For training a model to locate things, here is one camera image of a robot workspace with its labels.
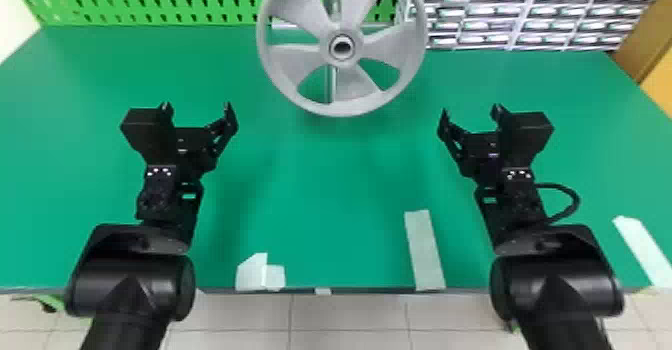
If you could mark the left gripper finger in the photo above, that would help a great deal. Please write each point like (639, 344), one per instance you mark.
(167, 109)
(224, 127)

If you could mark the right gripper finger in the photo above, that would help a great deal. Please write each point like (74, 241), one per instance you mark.
(451, 131)
(496, 114)

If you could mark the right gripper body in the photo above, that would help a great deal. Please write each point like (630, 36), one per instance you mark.
(480, 158)

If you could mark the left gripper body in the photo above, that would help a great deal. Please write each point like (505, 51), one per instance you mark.
(194, 150)

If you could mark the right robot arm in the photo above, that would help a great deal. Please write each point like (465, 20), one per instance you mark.
(556, 284)

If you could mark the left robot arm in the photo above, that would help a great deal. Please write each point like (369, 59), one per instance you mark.
(131, 289)

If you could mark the grey wheel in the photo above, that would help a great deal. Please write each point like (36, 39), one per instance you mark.
(294, 60)

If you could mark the white drawer cabinet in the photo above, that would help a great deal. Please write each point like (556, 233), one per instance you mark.
(525, 10)

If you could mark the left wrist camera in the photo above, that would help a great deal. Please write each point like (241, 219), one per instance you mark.
(149, 131)

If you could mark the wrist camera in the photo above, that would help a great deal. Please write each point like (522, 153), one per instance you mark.
(149, 131)
(525, 134)

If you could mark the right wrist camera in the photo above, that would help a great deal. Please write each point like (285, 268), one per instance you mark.
(525, 134)

